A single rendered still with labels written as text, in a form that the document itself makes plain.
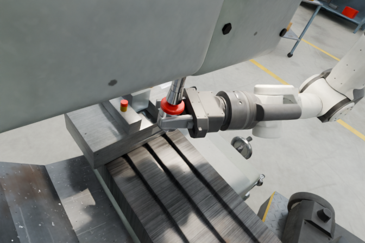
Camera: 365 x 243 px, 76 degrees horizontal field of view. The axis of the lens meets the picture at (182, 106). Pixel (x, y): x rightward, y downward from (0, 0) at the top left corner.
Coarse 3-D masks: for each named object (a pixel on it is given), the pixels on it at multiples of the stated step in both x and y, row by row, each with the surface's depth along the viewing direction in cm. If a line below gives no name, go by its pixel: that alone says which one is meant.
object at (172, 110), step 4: (164, 100) 45; (160, 104) 45; (164, 104) 44; (180, 104) 45; (184, 104) 46; (164, 108) 44; (168, 108) 44; (172, 108) 44; (176, 108) 44; (180, 108) 45; (168, 112) 44; (172, 112) 44; (176, 112) 44; (180, 112) 45
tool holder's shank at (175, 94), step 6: (174, 84) 41; (180, 84) 41; (174, 90) 42; (180, 90) 42; (168, 96) 43; (174, 96) 42; (180, 96) 43; (168, 102) 44; (174, 102) 43; (180, 102) 44
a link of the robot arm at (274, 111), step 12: (252, 96) 49; (264, 96) 51; (276, 96) 51; (252, 108) 48; (264, 108) 46; (276, 108) 47; (288, 108) 48; (300, 108) 49; (252, 120) 49; (264, 120) 47; (276, 120) 52; (252, 132) 56; (264, 132) 52; (276, 132) 52
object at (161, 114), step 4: (160, 108) 45; (160, 112) 46; (164, 112) 44; (160, 116) 46; (164, 116) 45; (168, 116) 45; (172, 116) 44; (160, 120) 46; (160, 128) 48; (164, 128) 47; (168, 128) 47; (172, 128) 47
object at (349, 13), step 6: (318, 0) 630; (324, 6) 592; (330, 6) 596; (336, 6) 585; (336, 12) 568; (342, 12) 570; (348, 12) 558; (354, 12) 547; (348, 18) 554; (354, 18) 564; (360, 18) 579; (360, 24) 538; (354, 30) 550
